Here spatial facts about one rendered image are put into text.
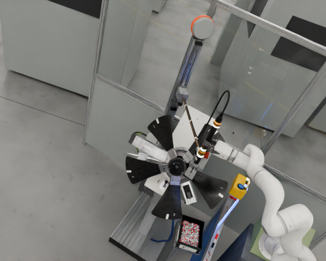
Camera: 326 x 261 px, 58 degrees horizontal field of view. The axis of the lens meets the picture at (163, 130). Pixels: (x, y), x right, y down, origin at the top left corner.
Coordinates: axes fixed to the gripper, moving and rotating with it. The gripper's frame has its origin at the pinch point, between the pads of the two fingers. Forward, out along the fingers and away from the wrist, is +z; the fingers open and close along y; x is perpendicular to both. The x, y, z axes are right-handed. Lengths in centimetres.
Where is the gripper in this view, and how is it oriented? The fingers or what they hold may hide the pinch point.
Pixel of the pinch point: (207, 141)
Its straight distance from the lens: 178.6
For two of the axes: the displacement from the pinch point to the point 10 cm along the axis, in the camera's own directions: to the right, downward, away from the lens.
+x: 2.8, -7.1, -6.4
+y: 4.3, -5.1, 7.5
